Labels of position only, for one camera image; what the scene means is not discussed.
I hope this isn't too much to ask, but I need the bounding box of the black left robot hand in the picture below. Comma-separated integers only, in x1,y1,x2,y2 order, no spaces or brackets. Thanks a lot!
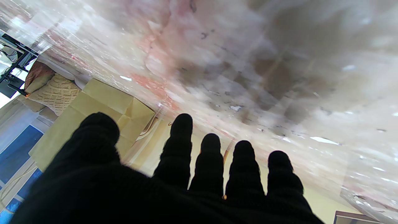
9,113,324,224

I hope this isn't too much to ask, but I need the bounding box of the kraft paper bag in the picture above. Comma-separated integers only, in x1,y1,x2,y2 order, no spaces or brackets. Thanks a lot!
29,78,159,171

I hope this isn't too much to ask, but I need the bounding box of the white framed window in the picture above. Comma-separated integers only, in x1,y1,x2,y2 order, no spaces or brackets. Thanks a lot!
0,124,44,224

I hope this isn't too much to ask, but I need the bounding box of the knitted beige pillow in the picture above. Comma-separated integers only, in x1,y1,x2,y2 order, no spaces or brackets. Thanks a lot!
27,74,82,116

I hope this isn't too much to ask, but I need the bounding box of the sheer beige curtain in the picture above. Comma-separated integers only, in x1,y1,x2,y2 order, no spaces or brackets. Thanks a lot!
0,99,42,150

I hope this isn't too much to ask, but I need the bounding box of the smooth beige cushion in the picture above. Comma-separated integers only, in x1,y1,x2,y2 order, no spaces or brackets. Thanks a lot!
24,61,56,94

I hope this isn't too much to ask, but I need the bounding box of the black equipment stand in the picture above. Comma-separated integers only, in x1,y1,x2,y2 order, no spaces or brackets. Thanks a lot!
0,33,39,98

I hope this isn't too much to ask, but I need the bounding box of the dark framed mirror panel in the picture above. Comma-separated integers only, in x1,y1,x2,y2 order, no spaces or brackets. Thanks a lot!
333,211,386,224

